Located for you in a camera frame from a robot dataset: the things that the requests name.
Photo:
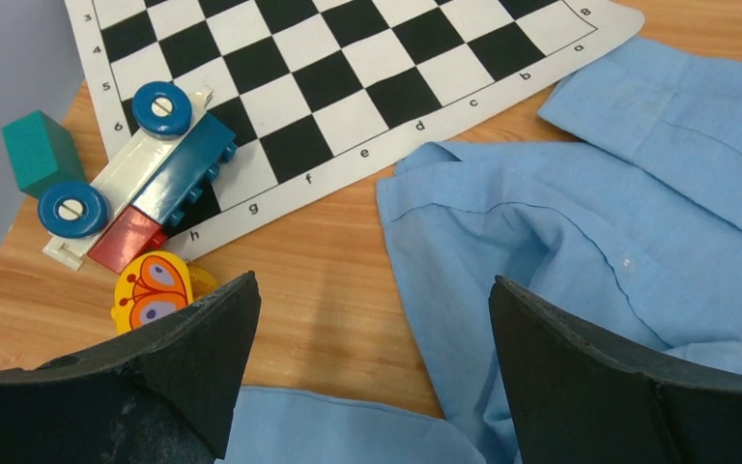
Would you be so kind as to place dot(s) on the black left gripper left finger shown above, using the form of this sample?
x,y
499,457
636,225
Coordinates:
x,y
162,393

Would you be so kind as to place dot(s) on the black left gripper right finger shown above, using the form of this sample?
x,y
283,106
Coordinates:
x,y
579,393

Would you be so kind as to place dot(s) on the light blue shirt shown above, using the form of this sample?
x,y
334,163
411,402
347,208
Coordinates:
x,y
635,225

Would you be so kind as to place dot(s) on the yellow round toy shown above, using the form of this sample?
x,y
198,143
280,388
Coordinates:
x,y
154,285

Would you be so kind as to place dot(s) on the teal small block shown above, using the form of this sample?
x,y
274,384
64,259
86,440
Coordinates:
x,y
42,153

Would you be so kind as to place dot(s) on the black white checkerboard mat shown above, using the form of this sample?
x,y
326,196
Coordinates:
x,y
321,94

